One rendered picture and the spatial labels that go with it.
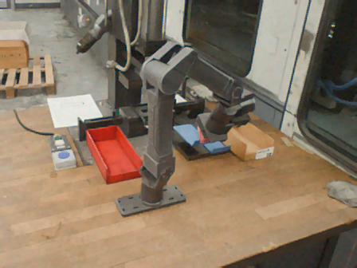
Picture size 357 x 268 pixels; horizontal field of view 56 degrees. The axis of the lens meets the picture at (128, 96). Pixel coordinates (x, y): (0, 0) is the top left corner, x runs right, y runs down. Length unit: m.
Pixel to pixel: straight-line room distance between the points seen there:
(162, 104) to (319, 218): 0.55
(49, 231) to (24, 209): 0.12
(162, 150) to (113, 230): 0.24
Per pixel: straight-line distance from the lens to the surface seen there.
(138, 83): 1.20
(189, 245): 0.90
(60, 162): 1.11
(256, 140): 1.34
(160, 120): 0.83
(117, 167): 1.12
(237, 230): 0.97
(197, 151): 1.21
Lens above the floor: 1.56
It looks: 23 degrees down
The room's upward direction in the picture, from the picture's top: 2 degrees clockwise
